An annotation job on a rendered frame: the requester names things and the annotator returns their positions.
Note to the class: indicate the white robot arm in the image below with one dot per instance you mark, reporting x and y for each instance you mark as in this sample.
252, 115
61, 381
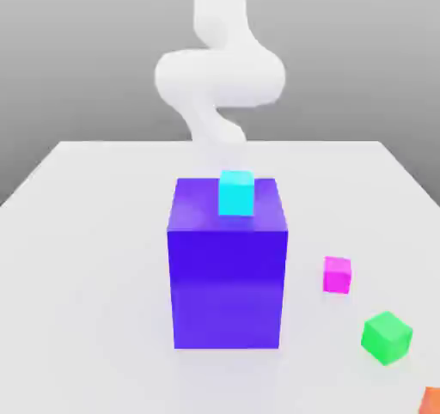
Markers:
220, 74

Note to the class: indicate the small cyan cube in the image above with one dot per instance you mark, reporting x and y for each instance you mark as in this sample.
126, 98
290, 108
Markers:
236, 196

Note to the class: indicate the small magenta cube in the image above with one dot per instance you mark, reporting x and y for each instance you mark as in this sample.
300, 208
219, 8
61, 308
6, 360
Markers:
337, 276

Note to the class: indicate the small green cube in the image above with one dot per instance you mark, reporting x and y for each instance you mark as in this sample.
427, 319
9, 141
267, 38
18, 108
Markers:
386, 338

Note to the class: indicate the small orange cube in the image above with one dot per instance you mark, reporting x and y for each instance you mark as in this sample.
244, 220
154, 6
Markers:
432, 402

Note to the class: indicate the large purple box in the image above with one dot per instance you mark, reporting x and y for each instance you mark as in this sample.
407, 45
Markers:
227, 283

